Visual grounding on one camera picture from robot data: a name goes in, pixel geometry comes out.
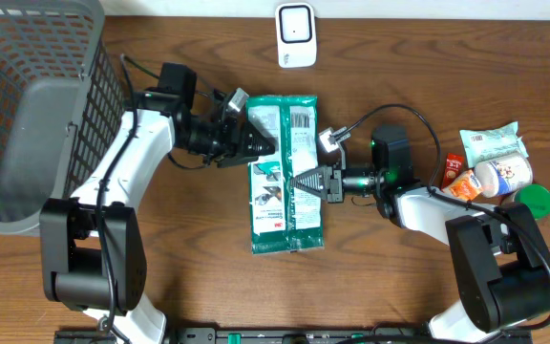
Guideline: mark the light green wipes pack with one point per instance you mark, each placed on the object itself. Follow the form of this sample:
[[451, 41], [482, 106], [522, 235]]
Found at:
[[484, 145]]

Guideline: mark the orange small box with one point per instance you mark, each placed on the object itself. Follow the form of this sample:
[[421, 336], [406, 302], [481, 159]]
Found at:
[[466, 187]]

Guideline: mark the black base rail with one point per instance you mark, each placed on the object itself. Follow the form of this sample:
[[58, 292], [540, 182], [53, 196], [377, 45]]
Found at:
[[211, 336]]

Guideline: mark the green lid jar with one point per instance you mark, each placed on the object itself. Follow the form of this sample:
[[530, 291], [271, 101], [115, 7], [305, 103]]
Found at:
[[537, 198]]

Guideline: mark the white blue label tub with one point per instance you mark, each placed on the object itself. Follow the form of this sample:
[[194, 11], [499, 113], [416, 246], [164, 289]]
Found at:
[[504, 175]]

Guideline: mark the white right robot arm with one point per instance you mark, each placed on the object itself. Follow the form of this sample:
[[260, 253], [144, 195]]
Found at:
[[501, 261]]

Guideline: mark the grey plastic basket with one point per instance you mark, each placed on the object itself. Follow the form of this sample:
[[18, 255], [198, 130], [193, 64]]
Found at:
[[60, 104]]

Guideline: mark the white barcode scanner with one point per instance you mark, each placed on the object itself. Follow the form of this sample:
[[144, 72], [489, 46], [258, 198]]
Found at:
[[296, 35]]

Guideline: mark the red stick packet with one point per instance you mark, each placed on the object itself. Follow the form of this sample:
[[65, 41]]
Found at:
[[454, 165]]

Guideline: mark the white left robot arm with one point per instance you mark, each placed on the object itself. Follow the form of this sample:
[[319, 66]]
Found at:
[[93, 259]]

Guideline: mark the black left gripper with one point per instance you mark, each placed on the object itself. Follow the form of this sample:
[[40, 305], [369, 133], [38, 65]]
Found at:
[[235, 155]]

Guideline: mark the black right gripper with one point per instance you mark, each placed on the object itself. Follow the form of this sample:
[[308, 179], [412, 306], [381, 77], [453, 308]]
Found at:
[[336, 192]]

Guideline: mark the green 3M glove package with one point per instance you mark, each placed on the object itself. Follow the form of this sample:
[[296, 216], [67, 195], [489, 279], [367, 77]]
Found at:
[[282, 217]]

